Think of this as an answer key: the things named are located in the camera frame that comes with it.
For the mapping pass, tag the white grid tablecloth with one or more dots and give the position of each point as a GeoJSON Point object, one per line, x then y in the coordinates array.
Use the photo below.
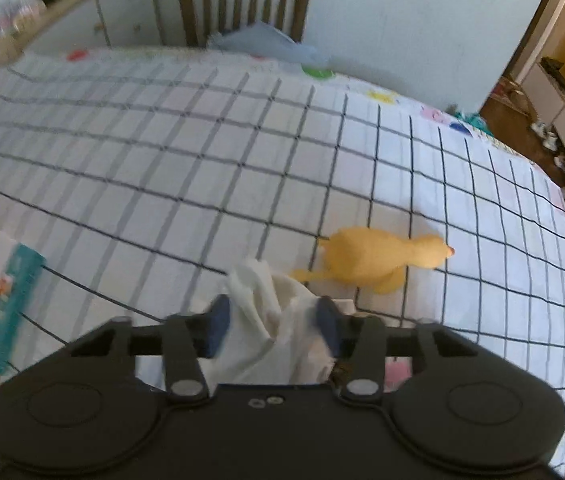
{"type": "Point", "coordinates": [212, 150]}

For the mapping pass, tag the light blue cloth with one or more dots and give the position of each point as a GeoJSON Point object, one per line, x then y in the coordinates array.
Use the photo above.
{"type": "Point", "coordinates": [267, 45]}

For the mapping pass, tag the white and wood sideboard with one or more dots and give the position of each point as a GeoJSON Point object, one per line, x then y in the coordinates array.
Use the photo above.
{"type": "Point", "coordinates": [102, 10]}

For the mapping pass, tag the white sneaker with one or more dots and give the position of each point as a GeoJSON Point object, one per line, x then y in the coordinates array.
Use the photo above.
{"type": "Point", "coordinates": [540, 127]}
{"type": "Point", "coordinates": [562, 162]}
{"type": "Point", "coordinates": [548, 141]}

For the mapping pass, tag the plastic bag with pink items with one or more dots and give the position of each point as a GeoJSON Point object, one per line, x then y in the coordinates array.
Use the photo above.
{"type": "Point", "coordinates": [12, 16]}

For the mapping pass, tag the white cloth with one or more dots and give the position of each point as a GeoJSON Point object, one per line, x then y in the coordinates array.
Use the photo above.
{"type": "Point", "coordinates": [272, 330]}

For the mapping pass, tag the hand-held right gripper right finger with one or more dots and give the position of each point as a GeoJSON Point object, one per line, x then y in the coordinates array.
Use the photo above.
{"type": "Point", "coordinates": [326, 325]}

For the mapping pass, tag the wooden chair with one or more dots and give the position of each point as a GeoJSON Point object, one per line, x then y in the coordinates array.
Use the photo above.
{"type": "Point", "coordinates": [242, 0]}

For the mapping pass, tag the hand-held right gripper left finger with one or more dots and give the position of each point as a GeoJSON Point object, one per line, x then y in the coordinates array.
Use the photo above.
{"type": "Point", "coordinates": [220, 325]}

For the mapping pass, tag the yellow rubber chicken toy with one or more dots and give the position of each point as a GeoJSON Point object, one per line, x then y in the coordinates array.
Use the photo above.
{"type": "Point", "coordinates": [370, 260]}

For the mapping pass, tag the teal and white box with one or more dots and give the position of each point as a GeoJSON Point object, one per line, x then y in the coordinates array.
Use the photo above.
{"type": "Point", "coordinates": [5, 305]}

